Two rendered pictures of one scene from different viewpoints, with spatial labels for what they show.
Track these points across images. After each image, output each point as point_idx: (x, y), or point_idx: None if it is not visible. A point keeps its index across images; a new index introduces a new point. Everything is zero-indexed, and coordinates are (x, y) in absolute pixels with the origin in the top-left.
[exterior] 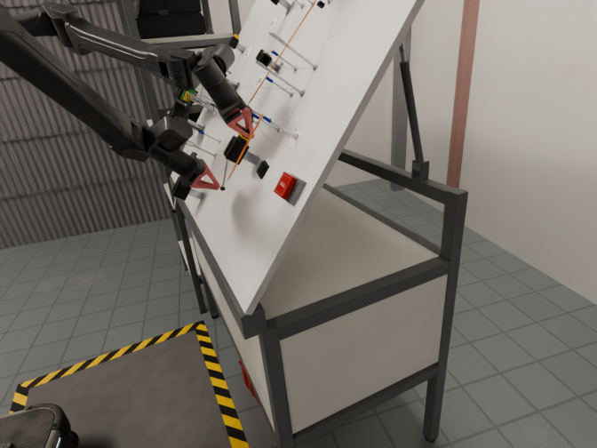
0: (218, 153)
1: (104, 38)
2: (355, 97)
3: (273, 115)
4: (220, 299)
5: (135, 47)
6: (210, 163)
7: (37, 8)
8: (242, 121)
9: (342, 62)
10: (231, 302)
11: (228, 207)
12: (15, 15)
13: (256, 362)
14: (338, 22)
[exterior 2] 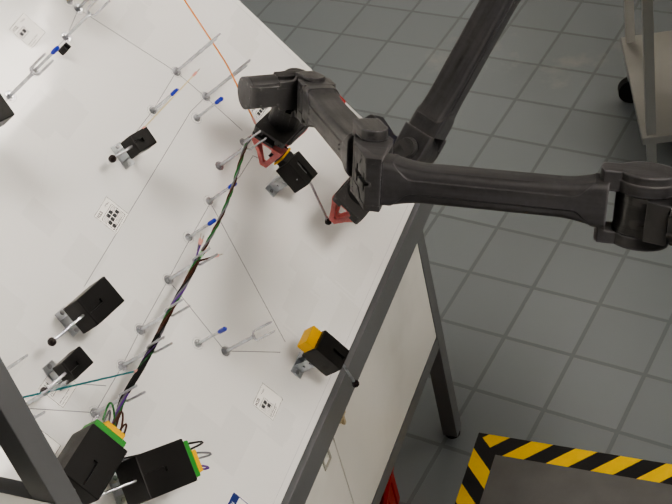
0: (222, 340)
1: (357, 117)
2: (249, 21)
3: (211, 160)
4: (354, 491)
5: (338, 101)
6: (236, 366)
7: (394, 159)
8: (183, 256)
9: (196, 30)
10: (421, 208)
11: (326, 251)
12: (434, 170)
13: (414, 303)
14: (126, 27)
